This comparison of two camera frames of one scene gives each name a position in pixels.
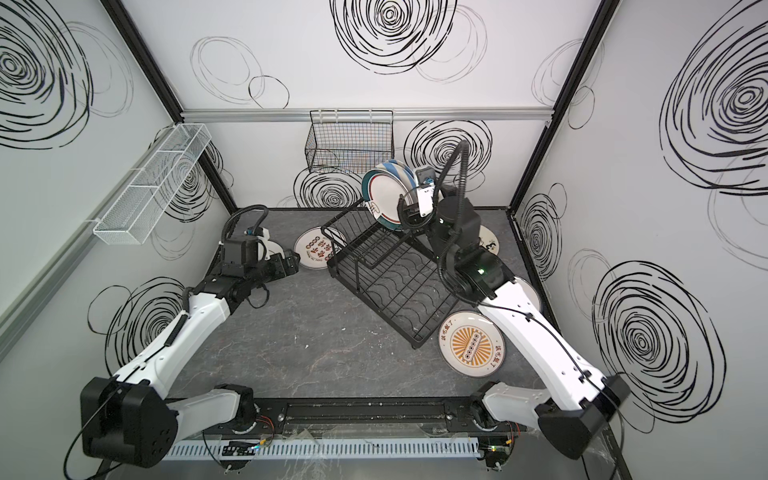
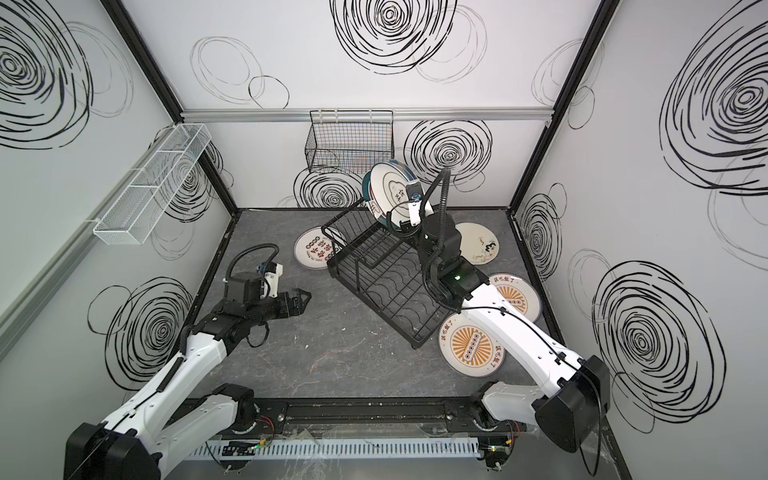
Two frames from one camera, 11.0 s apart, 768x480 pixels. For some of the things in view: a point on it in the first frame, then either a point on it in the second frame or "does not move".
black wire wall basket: [350, 140] does not move
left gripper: [285, 262] -> [285, 303]
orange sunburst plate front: [472, 343] does not move
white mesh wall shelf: [151, 186] does not move
